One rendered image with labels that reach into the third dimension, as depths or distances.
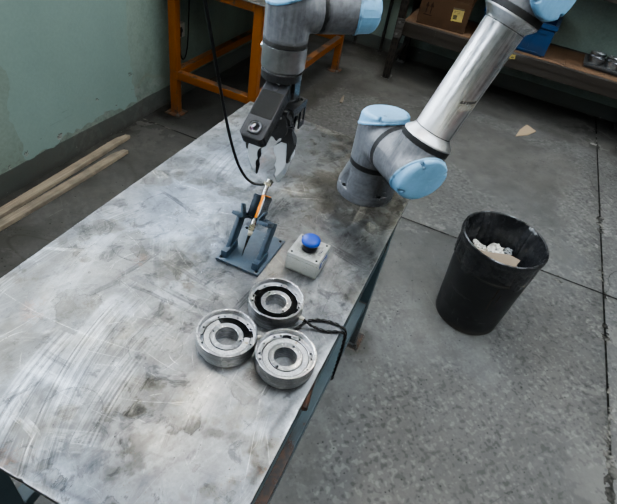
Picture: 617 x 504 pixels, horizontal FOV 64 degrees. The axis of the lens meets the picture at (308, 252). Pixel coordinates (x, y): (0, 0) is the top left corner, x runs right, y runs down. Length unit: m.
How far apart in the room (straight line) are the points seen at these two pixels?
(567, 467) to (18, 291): 1.75
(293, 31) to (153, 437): 0.65
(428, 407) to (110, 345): 1.28
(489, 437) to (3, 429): 1.53
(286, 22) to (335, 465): 1.32
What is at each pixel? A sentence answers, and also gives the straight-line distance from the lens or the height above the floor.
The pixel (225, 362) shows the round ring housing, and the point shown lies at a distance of 0.86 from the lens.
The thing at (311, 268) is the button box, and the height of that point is 0.83.
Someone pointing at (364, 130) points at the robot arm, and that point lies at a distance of 1.21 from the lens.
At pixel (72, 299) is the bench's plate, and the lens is 1.01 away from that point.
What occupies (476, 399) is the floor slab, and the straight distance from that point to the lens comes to 2.02.
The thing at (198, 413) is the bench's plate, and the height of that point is 0.80.
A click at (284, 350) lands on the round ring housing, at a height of 0.82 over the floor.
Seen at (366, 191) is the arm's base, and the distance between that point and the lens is 1.26.
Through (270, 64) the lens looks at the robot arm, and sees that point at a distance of 0.87.
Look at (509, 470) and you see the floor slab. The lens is 1.93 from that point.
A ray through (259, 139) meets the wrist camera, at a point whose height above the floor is 1.11.
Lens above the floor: 1.53
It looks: 41 degrees down
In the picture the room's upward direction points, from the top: 12 degrees clockwise
